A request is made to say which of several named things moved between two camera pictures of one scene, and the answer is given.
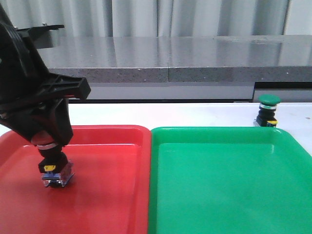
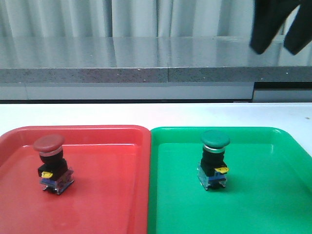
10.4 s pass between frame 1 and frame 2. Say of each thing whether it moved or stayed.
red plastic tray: stayed
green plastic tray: stayed
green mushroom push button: moved
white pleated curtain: stayed
